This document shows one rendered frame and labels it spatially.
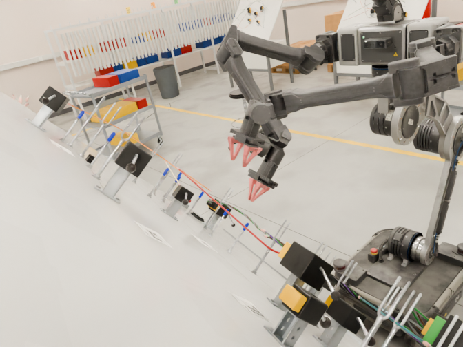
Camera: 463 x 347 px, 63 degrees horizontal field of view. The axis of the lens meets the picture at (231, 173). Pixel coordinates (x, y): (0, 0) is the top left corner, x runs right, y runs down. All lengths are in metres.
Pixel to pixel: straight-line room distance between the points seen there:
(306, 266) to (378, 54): 1.16
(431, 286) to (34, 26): 8.46
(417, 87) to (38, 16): 8.64
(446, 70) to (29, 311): 0.98
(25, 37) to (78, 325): 8.96
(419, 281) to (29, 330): 2.14
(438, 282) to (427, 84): 1.41
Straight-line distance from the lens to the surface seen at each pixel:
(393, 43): 1.62
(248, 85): 1.39
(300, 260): 0.65
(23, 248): 0.27
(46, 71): 9.20
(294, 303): 0.43
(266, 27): 7.16
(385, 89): 1.04
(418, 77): 1.02
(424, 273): 2.30
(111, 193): 0.62
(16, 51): 9.08
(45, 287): 0.24
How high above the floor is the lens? 1.74
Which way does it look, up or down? 25 degrees down
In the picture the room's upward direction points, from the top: 11 degrees counter-clockwise
